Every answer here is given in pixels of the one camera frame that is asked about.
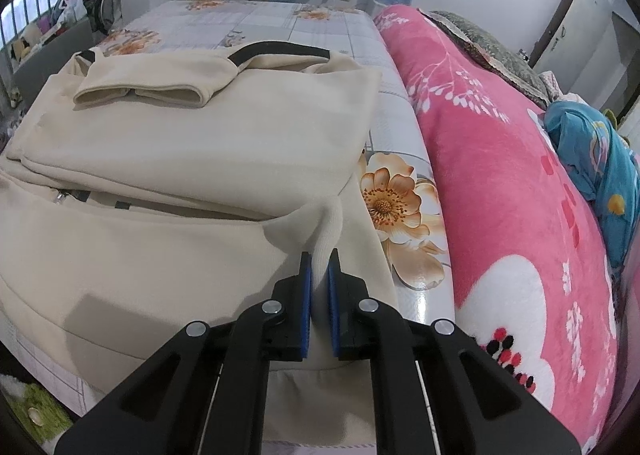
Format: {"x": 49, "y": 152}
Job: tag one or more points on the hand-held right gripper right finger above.
{"x": 334, "y": 305}

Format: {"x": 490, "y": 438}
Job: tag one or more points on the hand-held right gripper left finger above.
{"x": 305, "y": 305}

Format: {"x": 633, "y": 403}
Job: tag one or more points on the cream zip jacket black trim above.
{"x": 150, "y": 160}

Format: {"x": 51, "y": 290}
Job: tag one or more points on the pink floral blanket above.
{"x": 475, "y": 160}

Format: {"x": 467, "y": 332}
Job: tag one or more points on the grey-green patterned pillow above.
{"x": 490, "y": 50}

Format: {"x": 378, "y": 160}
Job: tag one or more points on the white water dispenser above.
{"x": 378, "y": 7}

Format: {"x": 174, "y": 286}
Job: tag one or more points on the blue patterned quilt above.
{"x": 615, "y": 170}

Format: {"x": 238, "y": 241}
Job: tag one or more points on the pale floral cloth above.
{"x": 560, "y": 87}

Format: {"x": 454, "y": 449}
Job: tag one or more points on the white door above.
{"x": 585, "y": 20}

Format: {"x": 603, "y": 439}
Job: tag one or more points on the plush toys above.
{"x": 25, "y": 42}

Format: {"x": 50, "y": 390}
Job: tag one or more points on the metal balcony railing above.
{"x": 25, "y": 5}

